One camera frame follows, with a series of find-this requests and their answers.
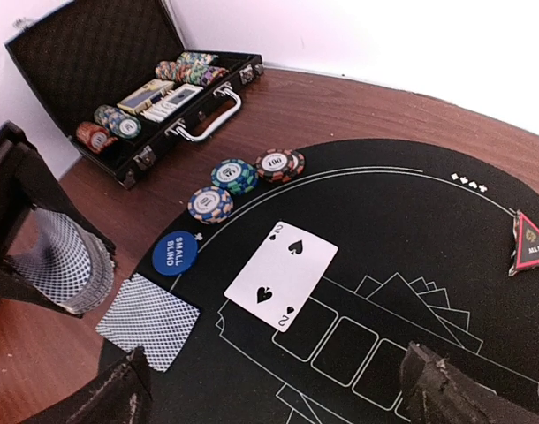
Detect red triangle marker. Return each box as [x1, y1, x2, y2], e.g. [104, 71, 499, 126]
[508, 210, 539, 276]

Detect chips in case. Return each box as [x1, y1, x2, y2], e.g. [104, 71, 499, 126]
[76, 51, 229, 154]

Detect blue small blind button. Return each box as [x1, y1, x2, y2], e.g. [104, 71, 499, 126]
[152, 231, 198, 276]

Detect green fifty chip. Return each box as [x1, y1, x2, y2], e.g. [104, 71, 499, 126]
[210, 158, 258, 195]

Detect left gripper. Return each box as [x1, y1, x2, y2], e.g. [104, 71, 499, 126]
[0, 121, 116, 314]

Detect grey card deck box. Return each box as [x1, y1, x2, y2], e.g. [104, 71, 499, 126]
[9, 208, 114, 314]

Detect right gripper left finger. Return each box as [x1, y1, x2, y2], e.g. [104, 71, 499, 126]
[24, 347, 152, 424]

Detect playing card deck in case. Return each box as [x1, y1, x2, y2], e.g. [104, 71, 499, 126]
[140, 82, 204, 121]

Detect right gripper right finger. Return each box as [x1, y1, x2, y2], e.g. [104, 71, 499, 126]
[399, 342, 539, 424]

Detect black poker set case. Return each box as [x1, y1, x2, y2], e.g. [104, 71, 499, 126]
[5, 1, 264, 189]

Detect two of spades card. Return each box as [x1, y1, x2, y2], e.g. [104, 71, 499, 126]
[224, 221, 338, 332]

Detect chrome case handle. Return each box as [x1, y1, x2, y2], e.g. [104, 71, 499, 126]
[163, 82, 242, 143]

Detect dealt card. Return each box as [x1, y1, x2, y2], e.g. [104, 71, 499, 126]
[95, 274, 201, 372]

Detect round black poker mat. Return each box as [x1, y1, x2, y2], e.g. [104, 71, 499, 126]
[137, 140, 539, 423]

